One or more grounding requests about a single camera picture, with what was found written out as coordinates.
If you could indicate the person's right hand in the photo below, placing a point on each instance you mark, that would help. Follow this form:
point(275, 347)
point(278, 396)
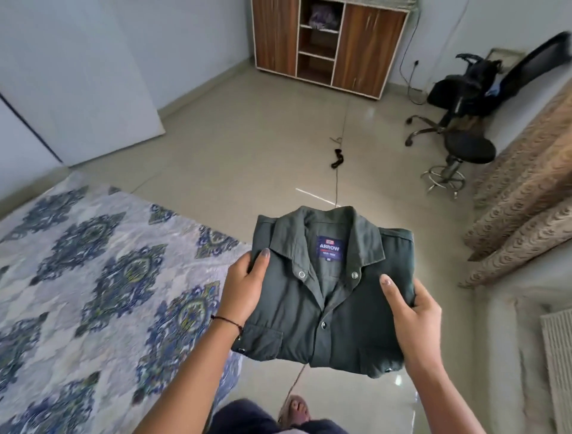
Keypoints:
point(413, 322)

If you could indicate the person's left hand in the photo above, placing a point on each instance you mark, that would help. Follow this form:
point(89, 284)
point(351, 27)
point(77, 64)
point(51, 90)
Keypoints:
point(239, 290)

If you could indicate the person's right thumb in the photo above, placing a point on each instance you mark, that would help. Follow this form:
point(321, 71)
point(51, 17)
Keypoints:
point(393, 293)

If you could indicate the person's left thumb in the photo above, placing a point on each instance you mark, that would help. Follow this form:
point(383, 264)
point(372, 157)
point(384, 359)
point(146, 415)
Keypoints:
point(261, 267)

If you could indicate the dark green shirt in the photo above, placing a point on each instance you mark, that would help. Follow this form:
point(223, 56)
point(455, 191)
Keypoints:
point(326, 286)

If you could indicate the person's right forearm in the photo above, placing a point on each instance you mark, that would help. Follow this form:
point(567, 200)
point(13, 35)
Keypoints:
point(440, 398)

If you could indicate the person's left forearm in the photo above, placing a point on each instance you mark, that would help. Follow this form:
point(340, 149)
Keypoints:
point(187, 375)

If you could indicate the person's foot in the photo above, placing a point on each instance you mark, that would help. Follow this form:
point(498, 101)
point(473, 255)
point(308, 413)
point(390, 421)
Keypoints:
point(296, 409)

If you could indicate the black round stool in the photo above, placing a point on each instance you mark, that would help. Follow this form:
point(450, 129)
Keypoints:
point(460, 156)

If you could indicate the person's dark blue trousers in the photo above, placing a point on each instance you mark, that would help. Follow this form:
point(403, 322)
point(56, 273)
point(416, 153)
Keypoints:
point(259, 420)

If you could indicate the beige patterned curtain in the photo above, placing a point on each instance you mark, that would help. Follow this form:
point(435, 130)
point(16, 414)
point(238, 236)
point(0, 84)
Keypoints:
point(523, 196)

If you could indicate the blue patterned bed sheet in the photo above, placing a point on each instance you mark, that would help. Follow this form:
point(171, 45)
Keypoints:
point(102, 304)

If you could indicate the white ribbed radiator panel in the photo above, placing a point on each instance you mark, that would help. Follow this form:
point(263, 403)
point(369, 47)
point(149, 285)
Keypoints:
point(558, 366)

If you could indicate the black office chair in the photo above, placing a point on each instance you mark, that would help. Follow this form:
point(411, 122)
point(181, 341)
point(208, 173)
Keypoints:
point(482, 89)

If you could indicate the wooden cabinet with shelves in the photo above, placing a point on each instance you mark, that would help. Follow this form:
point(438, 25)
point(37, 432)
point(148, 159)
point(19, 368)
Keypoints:
point(326, 40)

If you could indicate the white door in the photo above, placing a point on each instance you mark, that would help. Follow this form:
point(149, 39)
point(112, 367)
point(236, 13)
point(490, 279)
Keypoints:
point(85, 80)

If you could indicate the purple cloth bundle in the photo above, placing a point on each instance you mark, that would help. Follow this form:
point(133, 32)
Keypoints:
point(322, 14)

